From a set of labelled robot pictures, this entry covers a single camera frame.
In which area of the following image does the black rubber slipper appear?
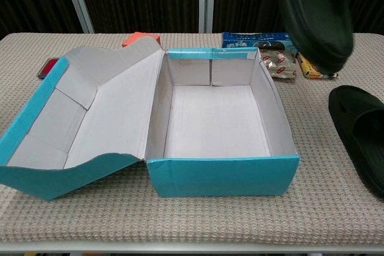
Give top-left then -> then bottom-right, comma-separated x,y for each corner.
275,0 -> 355,77
328,85 -> 384,200

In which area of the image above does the light blue shoe box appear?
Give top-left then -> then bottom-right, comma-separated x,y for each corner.
0,35 -> 301,202

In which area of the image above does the blue snack package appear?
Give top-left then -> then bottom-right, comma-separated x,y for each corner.
221,31 -> 299,53

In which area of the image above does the orange cube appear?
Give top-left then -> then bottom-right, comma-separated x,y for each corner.
122,31 -> 161,49

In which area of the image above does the beige cloth-covered table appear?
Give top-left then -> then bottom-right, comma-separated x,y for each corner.
0,32 -> 384,245

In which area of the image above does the silver red snack packet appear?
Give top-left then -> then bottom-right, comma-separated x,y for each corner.
259,48 -> 298,80

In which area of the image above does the yellow snack packet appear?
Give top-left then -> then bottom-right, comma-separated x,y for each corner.
295,52 -> 338,80

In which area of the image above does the red flat stamp pad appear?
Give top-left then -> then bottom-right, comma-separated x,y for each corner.
37,57 -> 66,80

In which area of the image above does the silver aluminium partition post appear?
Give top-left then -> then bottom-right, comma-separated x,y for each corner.
59,0 -> 95,34
197,0 -> 216,34

